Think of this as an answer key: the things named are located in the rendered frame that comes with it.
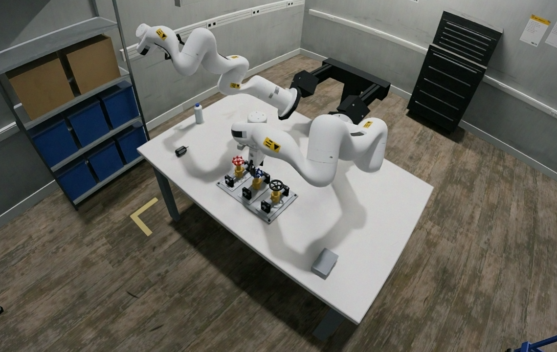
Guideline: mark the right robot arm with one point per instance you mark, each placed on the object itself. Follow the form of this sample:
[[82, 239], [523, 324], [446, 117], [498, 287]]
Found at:
[[200, 47]]

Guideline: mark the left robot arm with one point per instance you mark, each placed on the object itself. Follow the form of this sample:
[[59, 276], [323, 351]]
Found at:
[[331, 137]]

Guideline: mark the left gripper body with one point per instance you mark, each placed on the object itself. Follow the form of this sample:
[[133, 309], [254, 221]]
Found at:
[[256, 155]]

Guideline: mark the white bottle with blue cap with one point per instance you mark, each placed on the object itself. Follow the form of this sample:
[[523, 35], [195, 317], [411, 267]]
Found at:
[[198, 113]]

